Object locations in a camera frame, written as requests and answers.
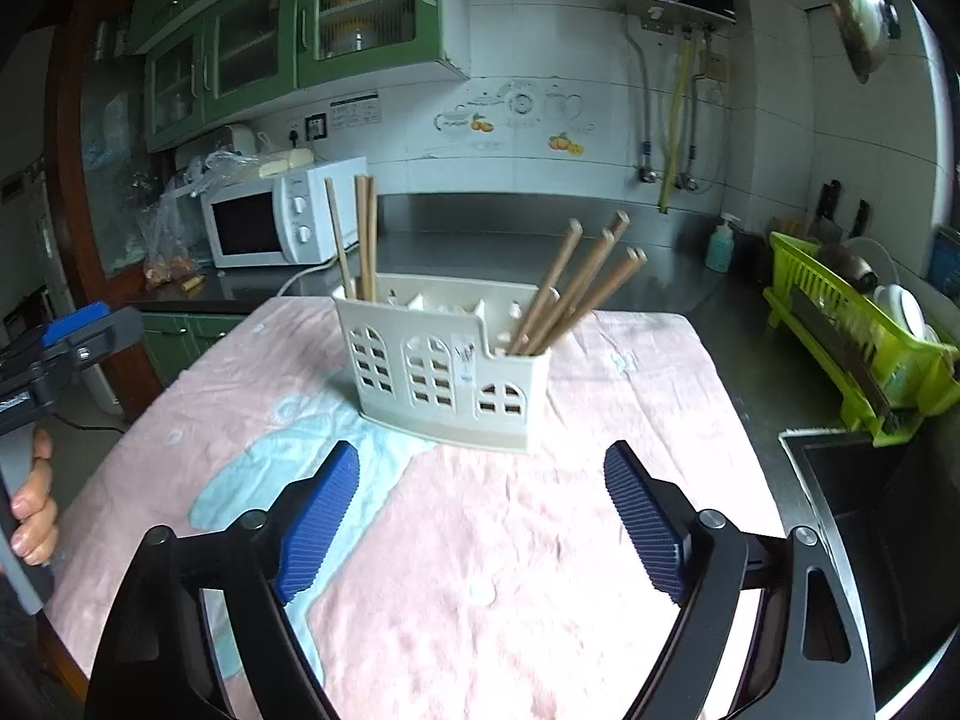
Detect person's left hand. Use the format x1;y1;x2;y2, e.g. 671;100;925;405
10;427;59;566

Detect green lower cabinet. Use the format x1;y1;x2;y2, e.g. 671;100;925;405
142;314;242;387

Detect plastic bag with food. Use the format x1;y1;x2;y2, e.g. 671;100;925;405
139;192;199;289

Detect pink and blue towel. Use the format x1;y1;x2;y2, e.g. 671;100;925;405
46;298;781;718

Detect cream plastic utensil holder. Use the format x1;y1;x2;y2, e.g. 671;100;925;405
334;273;550;450

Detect white microwave oven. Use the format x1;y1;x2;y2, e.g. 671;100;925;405
202;158;368;268

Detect blue soap dispenser bottle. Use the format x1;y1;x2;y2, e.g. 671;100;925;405
704;213;739;273

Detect green dish drying rack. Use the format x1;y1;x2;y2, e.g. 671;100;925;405
763;232;958;447

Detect yellow gas pipe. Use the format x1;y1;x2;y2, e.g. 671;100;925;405
658;25;693;215

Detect hanging steel wok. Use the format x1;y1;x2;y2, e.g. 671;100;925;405
830;0;901;85

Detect green upper wall cabinets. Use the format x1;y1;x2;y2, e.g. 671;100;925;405
130;0;470;151

